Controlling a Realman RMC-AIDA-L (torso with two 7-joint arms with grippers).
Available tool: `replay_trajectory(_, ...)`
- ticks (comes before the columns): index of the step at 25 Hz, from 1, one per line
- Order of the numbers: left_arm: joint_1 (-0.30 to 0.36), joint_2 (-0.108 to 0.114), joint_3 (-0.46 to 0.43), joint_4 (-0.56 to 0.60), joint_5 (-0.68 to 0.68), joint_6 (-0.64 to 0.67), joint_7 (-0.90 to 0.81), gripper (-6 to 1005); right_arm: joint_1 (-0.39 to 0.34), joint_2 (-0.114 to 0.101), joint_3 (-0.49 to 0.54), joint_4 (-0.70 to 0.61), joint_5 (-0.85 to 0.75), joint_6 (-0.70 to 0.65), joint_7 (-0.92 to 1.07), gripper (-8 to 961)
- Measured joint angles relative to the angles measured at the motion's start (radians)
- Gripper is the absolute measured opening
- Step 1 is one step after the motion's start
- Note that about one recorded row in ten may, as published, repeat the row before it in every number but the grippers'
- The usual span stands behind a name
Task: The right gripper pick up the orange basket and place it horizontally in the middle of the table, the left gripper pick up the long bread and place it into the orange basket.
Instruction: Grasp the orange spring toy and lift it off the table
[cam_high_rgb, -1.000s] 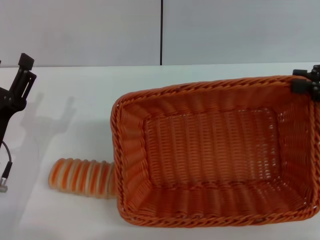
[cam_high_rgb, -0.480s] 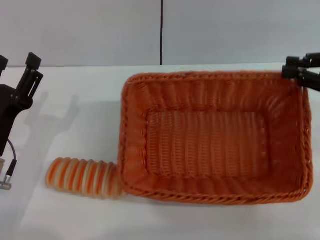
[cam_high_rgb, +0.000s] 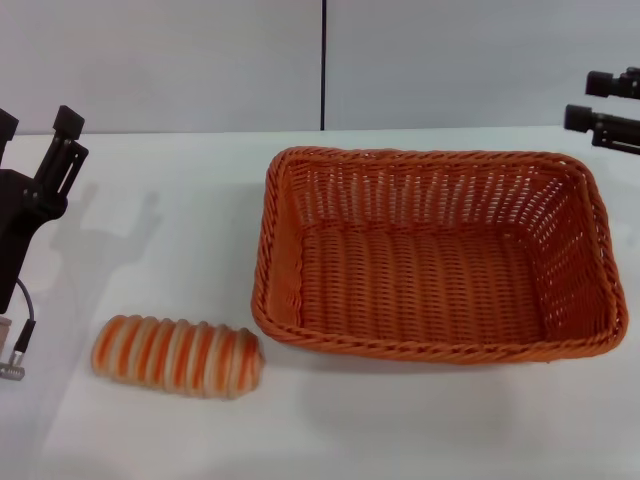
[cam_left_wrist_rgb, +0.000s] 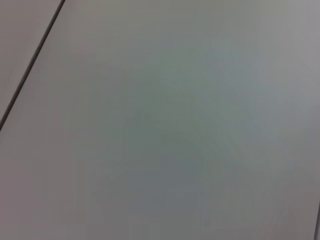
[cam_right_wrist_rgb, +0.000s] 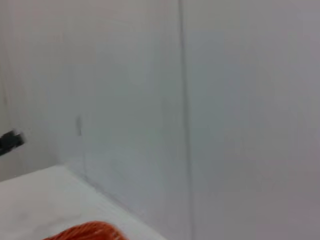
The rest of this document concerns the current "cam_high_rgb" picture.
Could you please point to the dark vertical wall strip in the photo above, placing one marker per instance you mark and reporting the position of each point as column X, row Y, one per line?
column 324, row 65

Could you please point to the orange striped bread roll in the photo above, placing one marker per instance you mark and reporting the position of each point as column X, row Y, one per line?
column 175, row 357

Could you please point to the orange woven plastic basket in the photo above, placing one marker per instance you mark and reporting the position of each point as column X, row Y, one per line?
column 425, row 280

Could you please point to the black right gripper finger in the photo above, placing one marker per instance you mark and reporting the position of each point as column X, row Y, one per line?
column 607, row 84
column 615, row 130

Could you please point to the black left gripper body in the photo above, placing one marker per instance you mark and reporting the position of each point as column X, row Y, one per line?
column 20, row 220

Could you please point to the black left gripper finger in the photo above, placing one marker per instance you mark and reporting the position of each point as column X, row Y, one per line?
column 6, row 130
column 62, row 155

